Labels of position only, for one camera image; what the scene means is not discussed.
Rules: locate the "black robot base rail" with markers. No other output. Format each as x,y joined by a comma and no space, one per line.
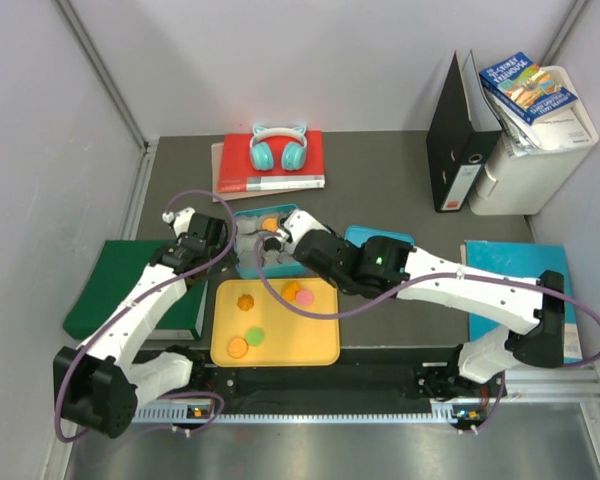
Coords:
381,380

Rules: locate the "black lever arch binder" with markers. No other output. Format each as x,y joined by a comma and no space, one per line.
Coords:
462,136

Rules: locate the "white storage box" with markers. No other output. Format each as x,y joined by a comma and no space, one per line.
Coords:
530,163

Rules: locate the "blue folder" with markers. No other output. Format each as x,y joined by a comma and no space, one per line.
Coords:
522,260

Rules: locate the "red book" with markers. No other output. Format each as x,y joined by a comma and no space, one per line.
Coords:
238,175

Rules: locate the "green binder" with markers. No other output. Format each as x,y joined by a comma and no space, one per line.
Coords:
116,272

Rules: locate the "orange round sandwich cookie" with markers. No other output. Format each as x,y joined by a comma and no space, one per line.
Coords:
270,224

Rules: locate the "white paper cupcake liner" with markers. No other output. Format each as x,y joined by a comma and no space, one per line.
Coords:
275,258
247,225

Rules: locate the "teal cat ear headphones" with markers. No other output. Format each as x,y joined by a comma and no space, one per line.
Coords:
291,156

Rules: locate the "teal tin lid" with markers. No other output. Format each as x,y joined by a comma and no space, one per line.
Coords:
358,235

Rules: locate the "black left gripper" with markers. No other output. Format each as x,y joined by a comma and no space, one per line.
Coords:
225,264

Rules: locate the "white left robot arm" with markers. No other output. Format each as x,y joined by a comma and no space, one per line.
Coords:
97,384

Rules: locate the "large black sandwich cookie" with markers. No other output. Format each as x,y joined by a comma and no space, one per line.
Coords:
272,244

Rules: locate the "yellow plastic tray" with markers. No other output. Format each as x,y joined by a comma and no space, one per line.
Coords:
291,340

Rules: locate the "green sandwich cookie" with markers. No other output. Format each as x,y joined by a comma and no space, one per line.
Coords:
255,336

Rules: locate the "orange fish shaped cookie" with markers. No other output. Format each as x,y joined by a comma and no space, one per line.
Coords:
290,291

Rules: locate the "teal cookie tin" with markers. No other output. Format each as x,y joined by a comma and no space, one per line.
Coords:
244,247

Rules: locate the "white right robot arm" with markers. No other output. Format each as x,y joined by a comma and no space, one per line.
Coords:
529,312

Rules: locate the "orange flower shaped cookie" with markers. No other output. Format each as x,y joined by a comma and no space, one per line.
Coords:
245,302

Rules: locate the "pink sandwich cookie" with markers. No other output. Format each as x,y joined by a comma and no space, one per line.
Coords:
304,297

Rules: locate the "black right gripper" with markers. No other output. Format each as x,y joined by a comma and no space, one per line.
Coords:
337,236

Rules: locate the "blue paperback book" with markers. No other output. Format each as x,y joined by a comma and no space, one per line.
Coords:
529,91

